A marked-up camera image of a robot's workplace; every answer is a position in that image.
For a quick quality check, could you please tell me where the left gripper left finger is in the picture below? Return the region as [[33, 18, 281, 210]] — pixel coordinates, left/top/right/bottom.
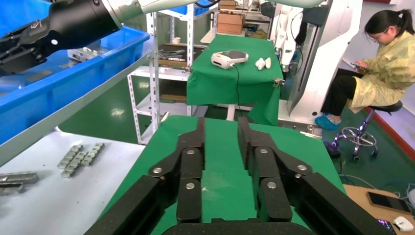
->
[[83, 117, 207, 235]]

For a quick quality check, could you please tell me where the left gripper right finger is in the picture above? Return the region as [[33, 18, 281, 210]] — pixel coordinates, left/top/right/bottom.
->
[[237, 116, 390, 235]]

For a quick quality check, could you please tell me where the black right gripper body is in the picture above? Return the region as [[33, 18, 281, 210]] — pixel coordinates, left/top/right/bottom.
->
[[23, 0, 121, 56]]

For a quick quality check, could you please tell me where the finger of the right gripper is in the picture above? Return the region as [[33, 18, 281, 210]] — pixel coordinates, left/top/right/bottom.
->
[[0, 48, 46, 77], [0, 29, 33, 52]]

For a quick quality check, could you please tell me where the green table cloth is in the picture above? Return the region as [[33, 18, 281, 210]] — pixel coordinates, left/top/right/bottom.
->
[[97, 115, 346, 235]]

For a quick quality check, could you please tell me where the large blue plastic bin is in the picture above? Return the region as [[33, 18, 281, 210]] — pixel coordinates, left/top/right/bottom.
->
[[0, 0, 151, 146]]

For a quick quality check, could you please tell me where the white rack shelf board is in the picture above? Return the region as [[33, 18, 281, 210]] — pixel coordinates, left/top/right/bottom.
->
[[136, 94, 192, 118], [129, 66, 192, 82]]

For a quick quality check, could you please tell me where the green cloth covered side table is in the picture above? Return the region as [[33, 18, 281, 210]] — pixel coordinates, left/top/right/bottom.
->
[[186, 34, 287, 127]]

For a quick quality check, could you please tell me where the dark tray on rack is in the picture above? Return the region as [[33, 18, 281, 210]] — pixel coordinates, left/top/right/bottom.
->
[[158, 48, 188, 63]]

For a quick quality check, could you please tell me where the wooden side table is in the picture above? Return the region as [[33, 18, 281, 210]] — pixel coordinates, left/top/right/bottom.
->
[[343, 184, 415, 235]]

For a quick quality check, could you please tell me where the small blue plastic bin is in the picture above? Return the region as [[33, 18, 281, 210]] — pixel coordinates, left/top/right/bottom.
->
[[168, 0, 215, 17]]

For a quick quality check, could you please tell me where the white VR headset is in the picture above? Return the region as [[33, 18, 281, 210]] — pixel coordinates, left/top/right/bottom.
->
[[210, 50, 250, 71]]

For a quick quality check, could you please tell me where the white robot machine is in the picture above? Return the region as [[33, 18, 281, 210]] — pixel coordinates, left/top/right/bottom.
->
[[268, 0, 364, 128]]

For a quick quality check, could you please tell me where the black smartphone on table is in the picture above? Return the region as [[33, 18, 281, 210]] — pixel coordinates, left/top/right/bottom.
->
[[367, 191, 413, 215]]

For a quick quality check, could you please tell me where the black wheeled stool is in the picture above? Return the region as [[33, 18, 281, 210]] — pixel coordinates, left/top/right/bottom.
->
[[324, 100, 404, 162]]

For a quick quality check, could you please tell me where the smartphone held by person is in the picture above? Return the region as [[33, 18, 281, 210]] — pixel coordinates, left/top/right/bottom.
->
[[350, 62, 373, 72]]

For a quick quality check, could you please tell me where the large cardboard box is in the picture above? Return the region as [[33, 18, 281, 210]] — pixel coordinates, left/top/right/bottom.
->
[[216, 12, 246, 35]]

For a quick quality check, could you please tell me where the white paper sheet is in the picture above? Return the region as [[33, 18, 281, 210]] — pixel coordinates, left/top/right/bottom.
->
[[0, 129, 145, 235]]

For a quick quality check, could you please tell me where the white computer mouse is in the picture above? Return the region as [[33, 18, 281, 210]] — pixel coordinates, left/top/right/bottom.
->
[[392, 216, 415, 233]]

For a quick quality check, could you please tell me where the seated person in yellow coat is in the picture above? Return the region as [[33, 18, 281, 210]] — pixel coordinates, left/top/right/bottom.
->
[[314, 9, 415, 132]]

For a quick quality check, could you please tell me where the bent sheet metal bracket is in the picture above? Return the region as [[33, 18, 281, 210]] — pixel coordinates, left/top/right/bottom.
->
[[67, 46, 102, 63]]

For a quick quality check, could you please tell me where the white perforated rack post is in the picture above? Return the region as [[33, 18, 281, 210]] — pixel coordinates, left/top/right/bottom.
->
[[127, 73, 144, 145], [146, 12, 162, 132], [186, 3, 195, 117]]

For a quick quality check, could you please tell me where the black headset cable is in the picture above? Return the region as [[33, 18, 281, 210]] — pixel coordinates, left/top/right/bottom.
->
[[231, 63, 243, 116]]

